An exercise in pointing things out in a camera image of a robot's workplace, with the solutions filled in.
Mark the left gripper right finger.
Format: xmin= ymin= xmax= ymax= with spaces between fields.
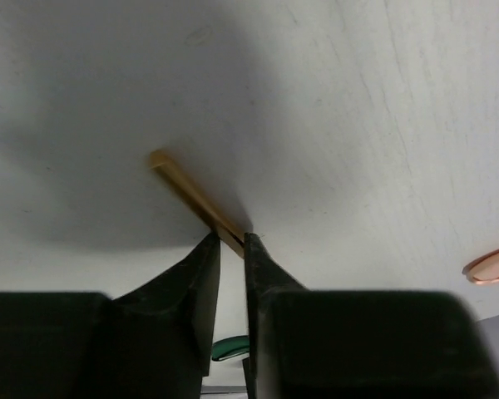
xmin=244 ymin=234 xmax=499 ymax=398

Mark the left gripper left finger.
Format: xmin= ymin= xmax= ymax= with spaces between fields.
xmin=0 ymin=234 xmax=220 ymax=398

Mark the wooden stick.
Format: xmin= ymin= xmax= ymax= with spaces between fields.
xmin=148 ymin=150 xmax=245 ymax=259

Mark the upper green round compact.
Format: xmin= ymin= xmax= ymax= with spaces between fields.
xmin=211 ymin=335 xmax=250 ymax=362

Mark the pink powder puff with ribbon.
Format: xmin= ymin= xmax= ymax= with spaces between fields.
xmin=462 ymin=249 xmax=499 ymax=285

